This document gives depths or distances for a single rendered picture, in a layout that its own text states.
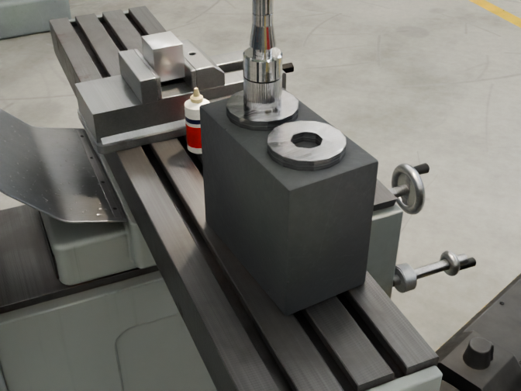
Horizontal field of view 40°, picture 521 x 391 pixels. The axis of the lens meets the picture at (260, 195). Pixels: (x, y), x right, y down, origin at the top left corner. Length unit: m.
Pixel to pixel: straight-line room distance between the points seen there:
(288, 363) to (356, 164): 0.23
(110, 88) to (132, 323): 0.42
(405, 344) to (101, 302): 0.59
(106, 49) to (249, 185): 0.79
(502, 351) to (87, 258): 0.73
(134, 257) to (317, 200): 0.50
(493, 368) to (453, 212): 1.44
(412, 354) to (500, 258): 1.69
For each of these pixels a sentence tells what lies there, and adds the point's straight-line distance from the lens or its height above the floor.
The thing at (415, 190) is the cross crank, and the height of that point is 0.66.
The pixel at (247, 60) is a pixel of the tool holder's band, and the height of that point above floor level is 1.20.
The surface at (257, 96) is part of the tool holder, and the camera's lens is 0.86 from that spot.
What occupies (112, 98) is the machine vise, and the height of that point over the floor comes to 1.00.
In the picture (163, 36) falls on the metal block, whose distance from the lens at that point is 1.23.
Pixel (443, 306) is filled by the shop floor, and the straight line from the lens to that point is 2.30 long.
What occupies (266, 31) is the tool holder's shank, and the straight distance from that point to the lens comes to 0.84.
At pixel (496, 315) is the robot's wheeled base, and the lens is 1.44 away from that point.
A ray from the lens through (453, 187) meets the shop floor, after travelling 2.82.
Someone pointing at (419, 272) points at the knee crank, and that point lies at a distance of 1.59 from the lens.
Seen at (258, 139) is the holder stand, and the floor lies 1.12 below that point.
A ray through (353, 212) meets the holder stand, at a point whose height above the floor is 1.06.
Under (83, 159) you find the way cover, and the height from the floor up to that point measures 0.87.
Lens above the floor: 1.55
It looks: 35 degrees down
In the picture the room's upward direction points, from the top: straight up
